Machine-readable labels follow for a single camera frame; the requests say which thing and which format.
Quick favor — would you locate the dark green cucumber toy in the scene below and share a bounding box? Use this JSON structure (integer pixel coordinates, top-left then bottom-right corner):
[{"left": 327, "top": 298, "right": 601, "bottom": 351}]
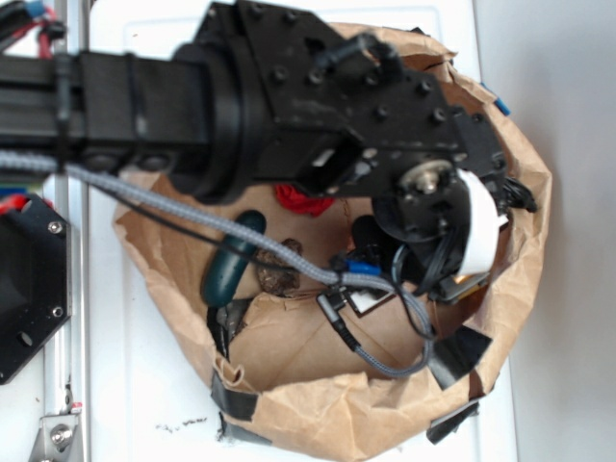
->
[{"left": 201, "top": 234, "right": 256, "bottom": 308}]

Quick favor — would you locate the red crumpled paper flower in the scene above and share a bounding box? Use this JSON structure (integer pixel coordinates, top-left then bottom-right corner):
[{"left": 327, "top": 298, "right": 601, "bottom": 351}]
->
[{"left": 274, "top": 184, "right": 335, "bottom": 218}]

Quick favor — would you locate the metal corner bracket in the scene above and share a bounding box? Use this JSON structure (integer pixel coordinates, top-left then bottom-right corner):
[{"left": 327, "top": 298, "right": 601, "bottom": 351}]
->
[{"left": 29, "top": 414, "right": 84, "bottom": 462}]

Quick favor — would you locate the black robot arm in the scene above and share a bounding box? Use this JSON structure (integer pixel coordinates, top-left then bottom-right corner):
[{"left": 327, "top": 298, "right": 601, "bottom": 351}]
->
[{"left": 1, "top": 1, "right": 506, "bottom": 277}]

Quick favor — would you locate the brown paper bag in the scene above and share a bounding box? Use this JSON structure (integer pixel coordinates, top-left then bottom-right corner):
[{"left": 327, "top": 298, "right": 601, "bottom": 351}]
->
[{"left": 114, "top": 27, "right": 552, "bottom": 461}]

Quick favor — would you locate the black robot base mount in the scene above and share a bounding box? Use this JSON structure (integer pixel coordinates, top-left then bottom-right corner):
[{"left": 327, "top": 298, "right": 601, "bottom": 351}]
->
[{"left": 1, "top": 193, "right": 66, "bottom": 385}]

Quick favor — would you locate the grey braided cable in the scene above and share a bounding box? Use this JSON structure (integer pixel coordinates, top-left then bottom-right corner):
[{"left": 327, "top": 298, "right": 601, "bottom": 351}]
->
[{"left": 0, "top": 148, "right": 436, "bottom": 381}]

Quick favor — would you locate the aluminium frame rail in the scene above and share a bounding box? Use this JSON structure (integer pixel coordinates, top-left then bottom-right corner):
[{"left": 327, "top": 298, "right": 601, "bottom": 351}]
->
[{"left": 40, "top": 0, "right": 91, "bottom": 462}]

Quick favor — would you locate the blue tape piece right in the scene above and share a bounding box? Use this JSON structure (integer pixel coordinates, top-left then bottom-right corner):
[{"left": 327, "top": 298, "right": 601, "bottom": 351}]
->
[{"left": 480, "top": 82, "right": 511, "bottom": 116}]

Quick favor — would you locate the grey brown rock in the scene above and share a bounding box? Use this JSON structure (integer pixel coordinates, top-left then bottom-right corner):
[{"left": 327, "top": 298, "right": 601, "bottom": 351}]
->
[{"left": 255, "top": 249, "right": 300, "bottom": 297}]

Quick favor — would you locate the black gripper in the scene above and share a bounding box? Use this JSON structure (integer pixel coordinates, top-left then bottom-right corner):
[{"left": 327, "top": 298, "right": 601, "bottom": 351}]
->
[{"left": 273, "top": 62, "right": 511, "bottom": 276}]

